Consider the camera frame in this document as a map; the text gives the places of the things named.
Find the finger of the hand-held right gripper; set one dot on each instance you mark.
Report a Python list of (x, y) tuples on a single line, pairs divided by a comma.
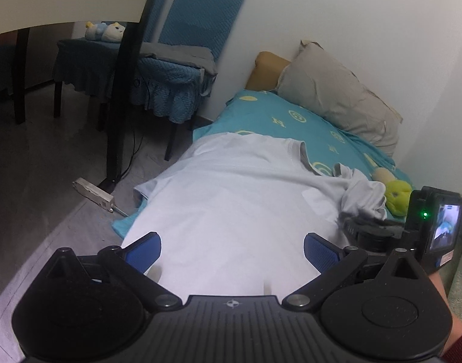
[(372, 234)]

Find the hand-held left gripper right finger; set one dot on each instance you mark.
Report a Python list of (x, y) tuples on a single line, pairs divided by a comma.
[(321, 251)]

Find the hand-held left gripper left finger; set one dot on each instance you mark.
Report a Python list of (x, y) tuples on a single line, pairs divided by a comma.
[(144, 248)]

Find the white t-shirt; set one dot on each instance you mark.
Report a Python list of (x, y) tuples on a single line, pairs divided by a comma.
[(234, 204)]

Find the person's right forearm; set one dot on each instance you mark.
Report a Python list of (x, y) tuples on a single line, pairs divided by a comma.
[(456, 310)]

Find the green plush toy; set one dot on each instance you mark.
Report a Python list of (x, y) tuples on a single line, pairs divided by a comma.
[(398, 196)]

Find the beige plush toy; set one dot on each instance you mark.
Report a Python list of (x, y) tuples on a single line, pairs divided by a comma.
[(384, 176)]

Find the light green cloth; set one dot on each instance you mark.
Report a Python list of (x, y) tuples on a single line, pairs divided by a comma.
[(457, 279)]

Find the white power strip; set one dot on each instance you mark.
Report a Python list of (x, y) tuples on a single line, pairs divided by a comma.
[(96, 193)]

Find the grey pillow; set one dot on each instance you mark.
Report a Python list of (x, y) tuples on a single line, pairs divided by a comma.
[(336, 90)]

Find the blue printed bed sheet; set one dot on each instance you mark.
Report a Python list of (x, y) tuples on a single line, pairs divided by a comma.
[(276, 109)]

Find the mustard yellow pillow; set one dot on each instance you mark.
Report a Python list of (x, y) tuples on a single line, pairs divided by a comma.
[(266, 72)]

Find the chair with blue quilted cover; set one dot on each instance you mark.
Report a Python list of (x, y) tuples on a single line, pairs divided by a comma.
[(204, 19), (87, 64)]

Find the grey cloth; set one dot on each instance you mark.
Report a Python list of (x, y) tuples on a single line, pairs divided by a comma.
[(178, 53)]

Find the white and yellow plush toy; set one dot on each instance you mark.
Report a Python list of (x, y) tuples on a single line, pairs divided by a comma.
[(115, 32)]

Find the blue and white plush toy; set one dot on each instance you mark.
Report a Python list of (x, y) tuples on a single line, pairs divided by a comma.
[(94, 32)]

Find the white table with black legs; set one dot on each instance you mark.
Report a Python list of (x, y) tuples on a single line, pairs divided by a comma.
[(64, 3)]

